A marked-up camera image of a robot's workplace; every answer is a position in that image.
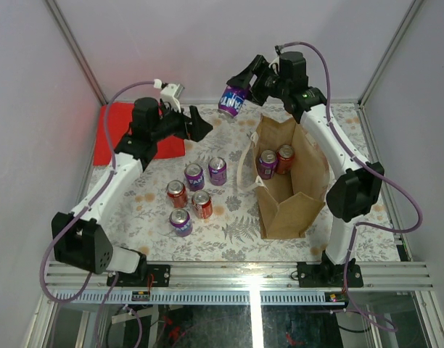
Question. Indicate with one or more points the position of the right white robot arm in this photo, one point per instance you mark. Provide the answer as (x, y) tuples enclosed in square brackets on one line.
[(357, 180)]

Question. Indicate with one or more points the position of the aluminium front rail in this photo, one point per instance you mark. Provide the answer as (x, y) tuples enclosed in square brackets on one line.
[(377, 276)]

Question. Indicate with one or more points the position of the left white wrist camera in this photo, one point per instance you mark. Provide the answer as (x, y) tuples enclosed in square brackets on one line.
[(170, 93)]

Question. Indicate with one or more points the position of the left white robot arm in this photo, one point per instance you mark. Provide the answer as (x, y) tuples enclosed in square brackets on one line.
[(78, 236)]

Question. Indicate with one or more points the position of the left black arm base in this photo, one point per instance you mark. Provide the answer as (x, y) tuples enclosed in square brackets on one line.
[(155, 276)]

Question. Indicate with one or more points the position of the red coke can front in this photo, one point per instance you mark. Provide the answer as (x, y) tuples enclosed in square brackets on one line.
[(202, 204)]

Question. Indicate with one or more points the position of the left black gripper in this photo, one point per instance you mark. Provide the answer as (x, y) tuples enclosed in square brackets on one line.
[(199, 127)]

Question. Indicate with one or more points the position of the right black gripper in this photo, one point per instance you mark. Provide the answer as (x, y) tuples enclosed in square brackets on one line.
[(244, 77)]

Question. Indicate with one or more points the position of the purple fanta can front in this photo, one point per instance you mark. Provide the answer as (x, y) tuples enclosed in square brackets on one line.
[(181, 222)]

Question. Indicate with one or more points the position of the red coke can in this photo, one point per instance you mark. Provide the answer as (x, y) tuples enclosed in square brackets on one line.
[(176, 191), (202, 204), (285, 156)]

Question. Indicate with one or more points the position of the brown jute canvas bag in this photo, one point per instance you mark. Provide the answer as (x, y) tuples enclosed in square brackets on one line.
[(288, 203)]

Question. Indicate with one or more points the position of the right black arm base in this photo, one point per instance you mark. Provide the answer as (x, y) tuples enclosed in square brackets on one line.
[(325, 274)]

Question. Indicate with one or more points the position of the purple fanta can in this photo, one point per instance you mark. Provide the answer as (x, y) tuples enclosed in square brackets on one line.
[(266, 164), (232, 100), (195, 177), (181, 222), (217, 170)]

